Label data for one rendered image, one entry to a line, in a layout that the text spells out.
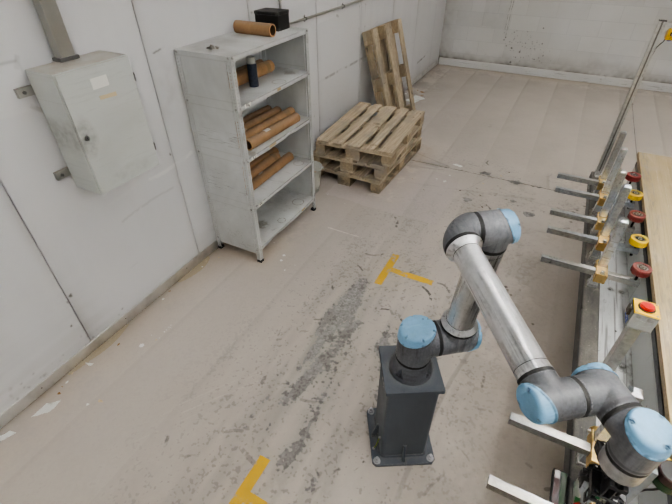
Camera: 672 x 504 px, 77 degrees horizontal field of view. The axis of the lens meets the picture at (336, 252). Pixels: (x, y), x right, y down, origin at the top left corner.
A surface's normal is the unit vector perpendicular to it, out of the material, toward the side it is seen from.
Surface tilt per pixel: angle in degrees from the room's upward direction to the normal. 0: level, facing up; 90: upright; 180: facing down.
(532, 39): 90
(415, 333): 5
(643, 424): 5
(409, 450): 90
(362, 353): 0
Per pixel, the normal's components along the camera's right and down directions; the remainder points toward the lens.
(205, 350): 0.00, -0.78
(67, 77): 0.89, 0.29
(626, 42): -0.46, 0.55
